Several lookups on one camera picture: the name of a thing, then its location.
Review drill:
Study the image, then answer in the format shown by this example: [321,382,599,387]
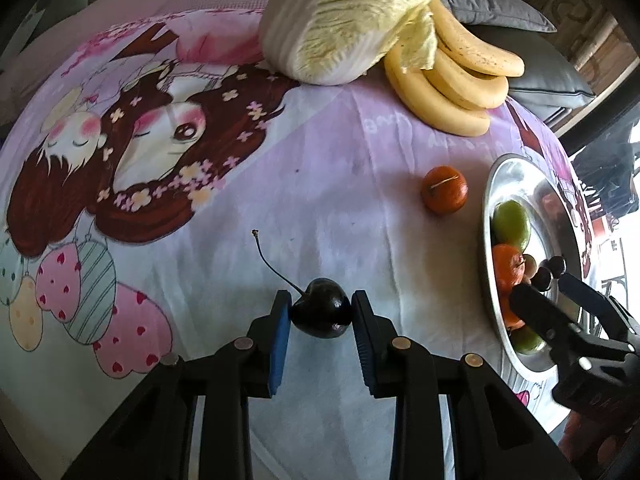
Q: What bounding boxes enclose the silver metal plate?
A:
[478,154,592,380]

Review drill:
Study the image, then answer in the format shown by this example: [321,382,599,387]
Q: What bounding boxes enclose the middle yellow banana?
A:
[423,49,509,110]

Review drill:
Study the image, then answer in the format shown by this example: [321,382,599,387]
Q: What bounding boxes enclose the orange mandarin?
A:
[491,244,525,295]
[421,166,469,216]
[499,295,525,330]

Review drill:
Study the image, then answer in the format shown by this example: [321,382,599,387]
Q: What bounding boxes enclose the person's right hand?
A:
[559,411,639,479]

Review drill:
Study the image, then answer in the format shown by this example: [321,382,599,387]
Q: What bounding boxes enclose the yellow banana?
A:
[384,42,490,138]
[428,0,525,77]
[423,49,509,110]

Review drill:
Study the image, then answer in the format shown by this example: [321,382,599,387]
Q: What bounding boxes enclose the cartoon printed tablecloth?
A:
[1,11,586,479]

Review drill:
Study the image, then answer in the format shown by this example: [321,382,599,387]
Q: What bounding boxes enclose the dark cherry long stem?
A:
[252,230,352,339]

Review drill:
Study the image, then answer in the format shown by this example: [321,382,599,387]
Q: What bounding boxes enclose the bottom yellow banana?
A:
[384,42,490,138]

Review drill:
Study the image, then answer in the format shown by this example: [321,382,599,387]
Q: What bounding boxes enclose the grey quilted cushion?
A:
[440,0,556,34]

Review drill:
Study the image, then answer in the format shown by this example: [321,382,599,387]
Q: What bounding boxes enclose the green jujube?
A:
[491,200,530,252]
[509,325,544,356]

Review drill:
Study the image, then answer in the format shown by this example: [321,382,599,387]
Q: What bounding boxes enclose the napa cabbage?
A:
[259,0,437,86]

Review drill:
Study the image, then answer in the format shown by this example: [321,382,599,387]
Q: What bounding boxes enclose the top yellow banana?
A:
[428,0,525,77]

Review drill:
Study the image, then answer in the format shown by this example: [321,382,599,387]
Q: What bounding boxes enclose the dark grey leather cushion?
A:
[470,25,596,128]

